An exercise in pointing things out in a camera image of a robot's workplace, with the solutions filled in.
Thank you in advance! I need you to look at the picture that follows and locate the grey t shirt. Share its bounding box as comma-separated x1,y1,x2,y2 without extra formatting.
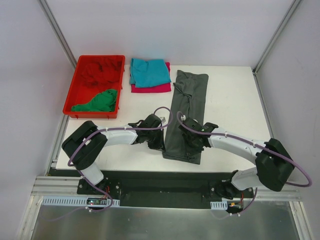
162,70,209,165

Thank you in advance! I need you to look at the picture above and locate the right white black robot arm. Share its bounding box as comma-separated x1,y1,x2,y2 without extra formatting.
178,116,295,200

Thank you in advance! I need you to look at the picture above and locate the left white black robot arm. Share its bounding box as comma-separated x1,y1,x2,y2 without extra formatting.
61,113,165,195

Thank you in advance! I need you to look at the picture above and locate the folded magenta t shirt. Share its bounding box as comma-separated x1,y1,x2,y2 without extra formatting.
130,62,171,94

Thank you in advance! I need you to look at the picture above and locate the green t shirt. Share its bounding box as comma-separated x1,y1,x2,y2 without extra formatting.
71,89,118,112

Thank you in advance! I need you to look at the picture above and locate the folded teal t shirt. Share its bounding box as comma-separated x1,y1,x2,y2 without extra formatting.
129,58,171,88

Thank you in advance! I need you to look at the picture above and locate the red t shirt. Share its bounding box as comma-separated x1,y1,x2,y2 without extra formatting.
81,55,123,92

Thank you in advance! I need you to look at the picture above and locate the red plastic bin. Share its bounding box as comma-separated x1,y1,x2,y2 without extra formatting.
62,55,126,119

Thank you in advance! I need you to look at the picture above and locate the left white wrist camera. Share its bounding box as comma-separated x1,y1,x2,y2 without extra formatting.
160,116,166,124

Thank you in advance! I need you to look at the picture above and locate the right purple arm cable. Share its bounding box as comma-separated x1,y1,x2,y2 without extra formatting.
176,111,313,188

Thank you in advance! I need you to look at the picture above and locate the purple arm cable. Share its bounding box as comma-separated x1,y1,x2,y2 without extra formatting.
176,111,313,188
67,106,174,186

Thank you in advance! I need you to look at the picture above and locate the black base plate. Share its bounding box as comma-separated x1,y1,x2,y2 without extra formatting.
76,168,255,210

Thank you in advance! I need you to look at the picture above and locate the right white cable duct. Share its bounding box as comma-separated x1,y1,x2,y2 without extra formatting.
210,200,228,211

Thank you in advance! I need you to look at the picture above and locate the white cable duct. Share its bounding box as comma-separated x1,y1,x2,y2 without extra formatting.
42,196,120,208
210,200,228,211

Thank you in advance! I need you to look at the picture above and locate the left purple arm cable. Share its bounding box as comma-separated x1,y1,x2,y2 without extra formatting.
67,106,174,186

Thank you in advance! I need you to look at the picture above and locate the right aluminium rail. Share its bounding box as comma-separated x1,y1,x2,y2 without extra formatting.
255,73,288,150

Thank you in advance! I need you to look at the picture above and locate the aluminium rail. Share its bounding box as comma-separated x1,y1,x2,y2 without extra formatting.
255,73,288,150
44,115,69,176

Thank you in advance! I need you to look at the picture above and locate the left aluminium rail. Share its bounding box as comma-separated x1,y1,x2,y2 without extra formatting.
44,115,69,176

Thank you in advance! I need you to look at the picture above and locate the left white cable duct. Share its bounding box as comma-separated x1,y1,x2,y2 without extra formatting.
42,196,120,208

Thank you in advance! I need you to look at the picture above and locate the right aluminium frame post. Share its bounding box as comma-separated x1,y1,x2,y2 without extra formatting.
252,0,303,76

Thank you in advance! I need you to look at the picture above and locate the aluminium frame post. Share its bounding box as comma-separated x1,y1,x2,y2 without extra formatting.
252,0,303,76
37,0,77,69

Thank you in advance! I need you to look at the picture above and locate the left aluminium frame post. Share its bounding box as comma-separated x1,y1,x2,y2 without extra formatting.
37,0,77,69

